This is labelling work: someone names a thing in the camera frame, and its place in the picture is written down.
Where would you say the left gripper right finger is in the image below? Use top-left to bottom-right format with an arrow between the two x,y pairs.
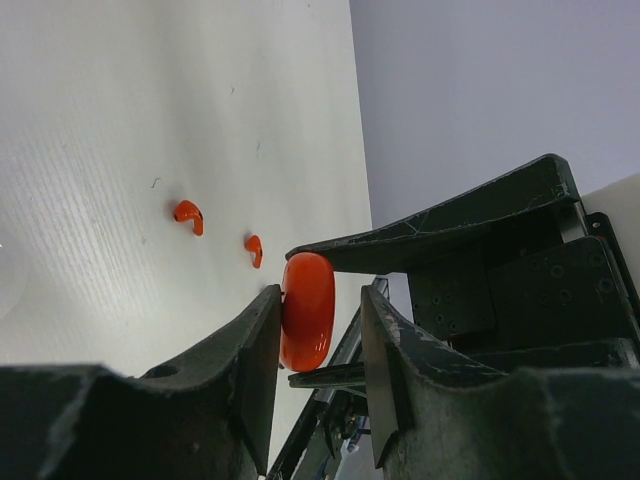
361,287 -> 505,468

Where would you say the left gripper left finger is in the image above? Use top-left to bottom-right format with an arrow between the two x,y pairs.
139,284 -> 281,475

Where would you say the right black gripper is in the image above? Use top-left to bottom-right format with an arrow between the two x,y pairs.
285,153 -> 639,367

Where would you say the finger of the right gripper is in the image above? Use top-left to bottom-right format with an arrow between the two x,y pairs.
288,363 -> 366,395

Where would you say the red charging case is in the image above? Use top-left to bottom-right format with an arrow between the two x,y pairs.
280,252 -> 336,373

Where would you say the red earbud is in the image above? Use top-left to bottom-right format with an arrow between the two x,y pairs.
173,200 -> 204,236
244,234 -> 264,269

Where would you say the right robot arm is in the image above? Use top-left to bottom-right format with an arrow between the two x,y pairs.
290,154 -> 639,395

